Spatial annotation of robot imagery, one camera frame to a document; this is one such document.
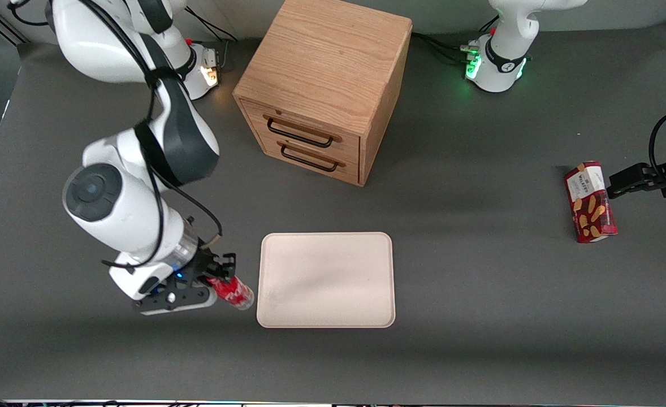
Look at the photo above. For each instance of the wooden cabinet drawer front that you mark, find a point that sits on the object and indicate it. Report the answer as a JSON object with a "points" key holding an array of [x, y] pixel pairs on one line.
{"points": [[310, 121], [333, 169]]}

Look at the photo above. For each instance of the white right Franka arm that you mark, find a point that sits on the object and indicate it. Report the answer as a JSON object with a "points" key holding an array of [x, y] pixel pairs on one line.
{"points": [[112, 215]]}

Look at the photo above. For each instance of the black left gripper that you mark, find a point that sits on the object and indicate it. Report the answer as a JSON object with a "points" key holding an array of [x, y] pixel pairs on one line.
{"points": [[664, 180]]}

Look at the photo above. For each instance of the wooden two-drawer cabinet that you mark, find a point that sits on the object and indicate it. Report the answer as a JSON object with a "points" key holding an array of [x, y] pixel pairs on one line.
{"points": [[321, 56]]}

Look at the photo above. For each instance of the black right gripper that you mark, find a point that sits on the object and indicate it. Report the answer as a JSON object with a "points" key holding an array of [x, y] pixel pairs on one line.
{"points": [[207, 265]]}

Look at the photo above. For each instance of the red soda can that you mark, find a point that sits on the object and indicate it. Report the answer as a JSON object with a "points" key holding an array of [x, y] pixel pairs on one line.
{"points": [[234, 291]]}

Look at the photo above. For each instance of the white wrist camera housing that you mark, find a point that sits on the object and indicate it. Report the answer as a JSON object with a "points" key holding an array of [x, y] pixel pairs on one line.
{"points": [[132, 280]]}

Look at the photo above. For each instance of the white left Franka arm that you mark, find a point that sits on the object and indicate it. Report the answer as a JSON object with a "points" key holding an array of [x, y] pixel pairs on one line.
{"points": [[500, 62]]}

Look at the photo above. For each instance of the red tartan shortbread cookie box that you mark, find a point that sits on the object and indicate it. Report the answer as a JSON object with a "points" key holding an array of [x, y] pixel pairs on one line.
{"points": [[590, 203]]}

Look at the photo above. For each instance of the cream rectangular plastic tray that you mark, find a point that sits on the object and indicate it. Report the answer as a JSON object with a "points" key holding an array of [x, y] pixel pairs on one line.
{"points": [[326, 280]]}

